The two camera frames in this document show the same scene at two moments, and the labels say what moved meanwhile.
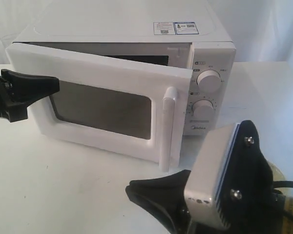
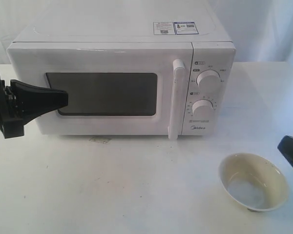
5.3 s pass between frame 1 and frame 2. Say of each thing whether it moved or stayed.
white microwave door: moved
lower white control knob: stayed
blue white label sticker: stayed
